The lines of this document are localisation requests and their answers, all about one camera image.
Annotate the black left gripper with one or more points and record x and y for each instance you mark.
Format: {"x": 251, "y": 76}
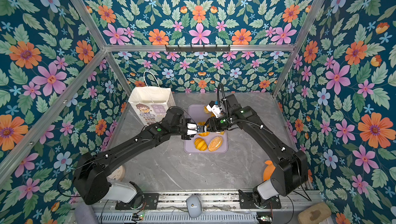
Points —
{"x": 188, "y": 135}

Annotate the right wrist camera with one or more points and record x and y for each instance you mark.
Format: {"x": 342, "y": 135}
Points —
{"x": 215, "y": 109}

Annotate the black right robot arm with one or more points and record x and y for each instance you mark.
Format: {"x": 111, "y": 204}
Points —
{"x": 291, "y": 167}

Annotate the grey padded cylinder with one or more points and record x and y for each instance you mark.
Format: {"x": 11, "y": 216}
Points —
{"x": 84, "y": 214}

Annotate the round pumpkin bread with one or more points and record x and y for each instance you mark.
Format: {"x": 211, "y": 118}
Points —
{"x": 203, "y": 134}

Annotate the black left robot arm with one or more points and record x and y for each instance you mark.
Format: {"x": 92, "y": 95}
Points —
{"x": 91, "y": 177}

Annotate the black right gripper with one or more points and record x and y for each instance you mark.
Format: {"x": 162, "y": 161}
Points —
{"x": 213, "y": 125}

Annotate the tan sponge block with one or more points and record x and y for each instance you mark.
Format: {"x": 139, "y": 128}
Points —
{"x": 315, "y": 214}

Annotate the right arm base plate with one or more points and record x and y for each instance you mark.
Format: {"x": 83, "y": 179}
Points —
{"x": 252, "y": 200}

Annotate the orange plush toy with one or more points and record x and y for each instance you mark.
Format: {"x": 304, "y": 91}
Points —
{"x": 269, "y": 170}

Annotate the oval seeded bread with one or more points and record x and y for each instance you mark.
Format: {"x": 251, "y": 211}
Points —
{"x": 215, "y": 144}

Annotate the twisted bread top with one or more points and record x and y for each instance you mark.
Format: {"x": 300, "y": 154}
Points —
{"x": 206, "y": 110}

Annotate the small striped yellow bread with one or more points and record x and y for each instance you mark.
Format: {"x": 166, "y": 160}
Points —
{"x": 200, "y": 144}

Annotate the white paper bag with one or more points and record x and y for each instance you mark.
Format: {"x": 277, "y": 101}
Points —
{"x": 151, "y": 103}

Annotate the purple cutting mat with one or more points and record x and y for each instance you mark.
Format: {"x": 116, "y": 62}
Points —
{"x": 208, "y": 142}

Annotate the round beige clock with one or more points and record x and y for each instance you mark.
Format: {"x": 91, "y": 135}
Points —
{"x": 118, "y": 174}

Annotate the black hook rack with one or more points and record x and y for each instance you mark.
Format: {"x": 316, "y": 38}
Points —
{"x": 198, "y": 48}

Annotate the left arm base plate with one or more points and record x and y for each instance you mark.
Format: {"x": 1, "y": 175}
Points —
{"x": 145, "y": 201}

